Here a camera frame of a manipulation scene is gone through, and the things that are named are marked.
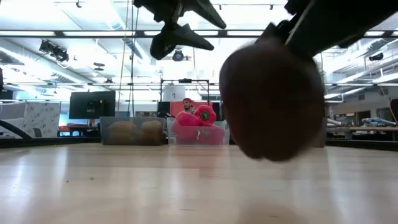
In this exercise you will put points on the long background table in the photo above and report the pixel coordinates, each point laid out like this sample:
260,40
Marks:
367,128

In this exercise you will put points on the black monitor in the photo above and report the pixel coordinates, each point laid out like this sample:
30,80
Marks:
93,104

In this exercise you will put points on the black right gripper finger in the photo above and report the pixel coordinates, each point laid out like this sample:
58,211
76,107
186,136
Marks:
276,31
323,31

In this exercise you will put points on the black ceiling spotlight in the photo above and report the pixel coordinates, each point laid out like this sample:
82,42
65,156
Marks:
54,51

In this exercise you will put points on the dark grey plastic basket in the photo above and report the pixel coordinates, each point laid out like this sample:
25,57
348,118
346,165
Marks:
105,130

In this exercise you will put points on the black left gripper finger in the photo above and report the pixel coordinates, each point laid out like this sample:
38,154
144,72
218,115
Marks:
177,37
203,11

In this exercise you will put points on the orange partition panel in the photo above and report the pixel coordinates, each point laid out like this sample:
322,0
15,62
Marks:
175,107

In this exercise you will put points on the person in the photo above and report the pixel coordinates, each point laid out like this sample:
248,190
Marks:
187,105

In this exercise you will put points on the clear plastic basket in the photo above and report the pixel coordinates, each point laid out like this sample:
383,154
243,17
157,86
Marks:
227,137

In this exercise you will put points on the light blue object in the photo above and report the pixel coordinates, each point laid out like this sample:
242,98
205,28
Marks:
377,121

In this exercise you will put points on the white patterned partition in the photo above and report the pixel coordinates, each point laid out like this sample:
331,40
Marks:
40,116

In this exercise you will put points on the black stand frame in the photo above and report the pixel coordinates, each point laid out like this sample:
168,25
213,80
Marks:
185,81

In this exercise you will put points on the red bell pepper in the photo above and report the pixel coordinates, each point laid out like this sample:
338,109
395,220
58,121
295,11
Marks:
212,135
185,135
205,115
186,119

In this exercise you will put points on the round black ceiling camera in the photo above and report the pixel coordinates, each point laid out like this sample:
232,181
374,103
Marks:
178,56

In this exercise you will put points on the white cylinder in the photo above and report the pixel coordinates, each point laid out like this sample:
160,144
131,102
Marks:
174,93

